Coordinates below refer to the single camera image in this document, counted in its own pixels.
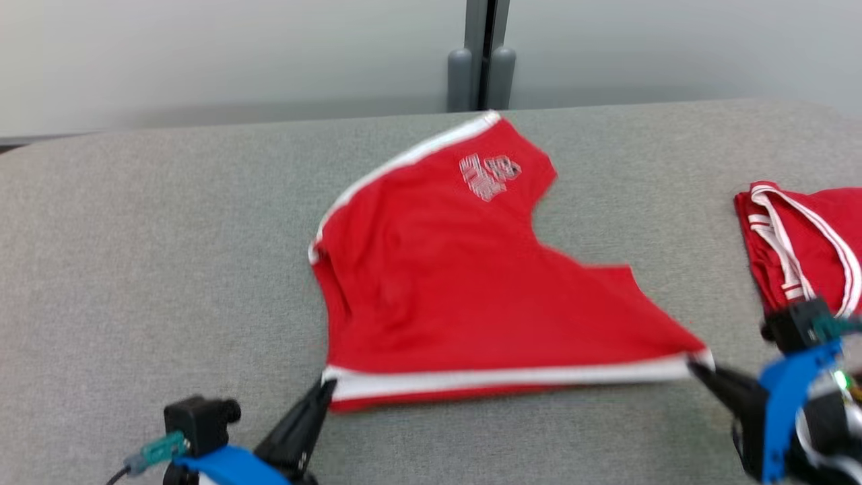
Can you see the grey partition post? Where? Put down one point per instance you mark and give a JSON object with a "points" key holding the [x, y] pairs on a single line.
{"points": [[473, 27]]}

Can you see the red and white jersey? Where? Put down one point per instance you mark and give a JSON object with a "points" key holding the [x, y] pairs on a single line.
{"points": [[761, 256]]}

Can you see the grey cylindrical post foot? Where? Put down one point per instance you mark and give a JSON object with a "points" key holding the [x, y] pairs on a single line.
{"points": [[460, 81], [502, 77]]}

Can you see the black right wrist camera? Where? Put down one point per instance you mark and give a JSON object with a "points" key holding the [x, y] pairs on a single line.
{"points": [[794, 327]]}

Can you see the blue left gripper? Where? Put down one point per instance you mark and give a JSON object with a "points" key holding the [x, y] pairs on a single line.
{"points": [[229, 466]]}

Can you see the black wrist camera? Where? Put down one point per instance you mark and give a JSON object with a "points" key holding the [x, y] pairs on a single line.
{"points": [[794, 327], [199, 421]]}

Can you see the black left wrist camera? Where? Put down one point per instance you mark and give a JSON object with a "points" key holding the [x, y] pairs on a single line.
{"points": [[199, 421]]}

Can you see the red shorts with white stripe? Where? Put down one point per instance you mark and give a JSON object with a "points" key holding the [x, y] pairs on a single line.
{"points": [[471, 283]]}

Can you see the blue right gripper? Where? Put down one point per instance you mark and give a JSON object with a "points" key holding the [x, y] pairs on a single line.
{"points": [[778, 417]]}

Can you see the grey partition base rail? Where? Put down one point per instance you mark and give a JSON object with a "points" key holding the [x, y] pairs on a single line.
{"points": [[10, 143]]}

